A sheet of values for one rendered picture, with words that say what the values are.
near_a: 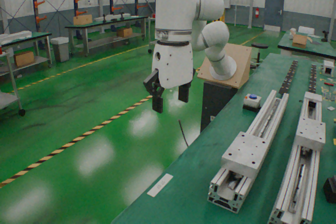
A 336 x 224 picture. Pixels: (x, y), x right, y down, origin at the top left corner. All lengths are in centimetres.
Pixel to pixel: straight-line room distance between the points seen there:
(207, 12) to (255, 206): 55
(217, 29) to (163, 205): 88
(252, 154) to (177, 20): 44
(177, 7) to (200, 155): 56
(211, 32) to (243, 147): 68
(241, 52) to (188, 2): 113
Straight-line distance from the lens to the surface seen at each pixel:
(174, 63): 50
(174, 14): 48
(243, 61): 155
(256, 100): 119
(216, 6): 51
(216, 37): 120
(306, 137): 85
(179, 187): 73
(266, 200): 74
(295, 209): 68
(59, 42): 547
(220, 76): 151
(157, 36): 51
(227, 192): 67
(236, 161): 65
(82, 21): 595
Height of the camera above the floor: 132
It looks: 25 degrees down
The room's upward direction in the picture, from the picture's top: straight up
